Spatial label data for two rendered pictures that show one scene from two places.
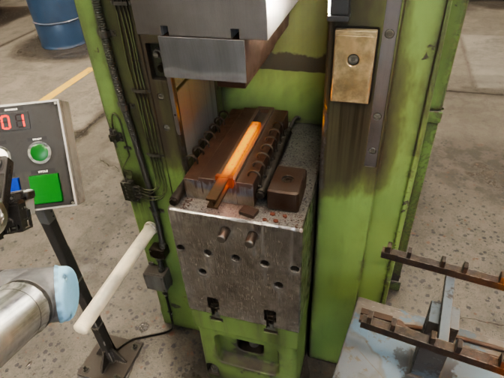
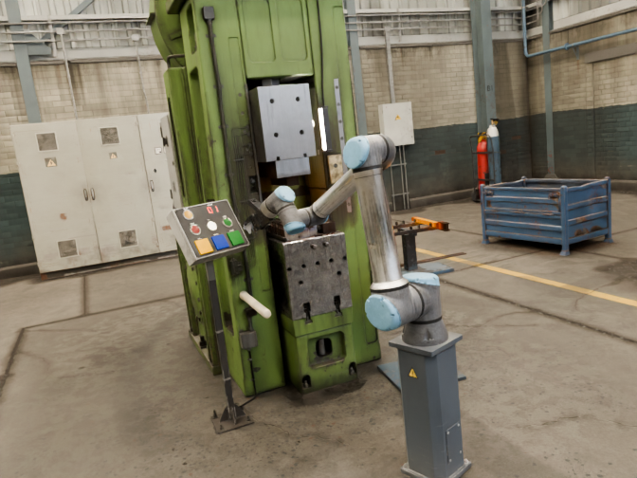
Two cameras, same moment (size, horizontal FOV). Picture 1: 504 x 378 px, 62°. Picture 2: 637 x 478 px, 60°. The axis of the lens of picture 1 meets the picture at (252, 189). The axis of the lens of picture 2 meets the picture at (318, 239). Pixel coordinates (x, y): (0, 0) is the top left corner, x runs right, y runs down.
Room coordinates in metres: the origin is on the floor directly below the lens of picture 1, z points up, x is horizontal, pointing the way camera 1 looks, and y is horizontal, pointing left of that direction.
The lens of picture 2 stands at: (-1.49, 2.01, 1.45)
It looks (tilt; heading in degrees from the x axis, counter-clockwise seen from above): 10 degrees down; 320
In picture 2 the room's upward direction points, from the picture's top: 7 degrees counter-clockwise
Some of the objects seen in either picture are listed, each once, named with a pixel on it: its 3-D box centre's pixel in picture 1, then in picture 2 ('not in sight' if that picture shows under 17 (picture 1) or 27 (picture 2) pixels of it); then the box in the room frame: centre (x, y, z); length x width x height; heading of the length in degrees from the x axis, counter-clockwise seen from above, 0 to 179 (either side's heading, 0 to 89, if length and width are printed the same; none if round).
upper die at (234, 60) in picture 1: (232, 29); (281, 167); (1.11, 0.02, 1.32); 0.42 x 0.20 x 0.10; 161
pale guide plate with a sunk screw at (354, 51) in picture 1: (352, 67); (335, 169); (0.93, -0.25, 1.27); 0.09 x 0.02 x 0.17; 71
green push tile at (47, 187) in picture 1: (46, 188); (235, 238); (0.89, 0.54, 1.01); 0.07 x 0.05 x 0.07; 96
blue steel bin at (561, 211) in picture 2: not in sight; (542, 211); (1.54, -3.97, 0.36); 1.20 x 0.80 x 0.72; 167
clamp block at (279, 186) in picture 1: (287, 188); (325, 226); (0.91, -0.10, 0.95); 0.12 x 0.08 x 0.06; 161
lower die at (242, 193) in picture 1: (241, 148); (288, 227); (1.11, 0.02, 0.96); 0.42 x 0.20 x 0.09; 161
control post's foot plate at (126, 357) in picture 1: (108, 352); (230, 413); (1.01, 0.65, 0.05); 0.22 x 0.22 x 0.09; 71
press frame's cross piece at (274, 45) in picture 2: not in sight; (263, 41); (1.23, -0.07, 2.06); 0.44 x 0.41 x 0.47; 161
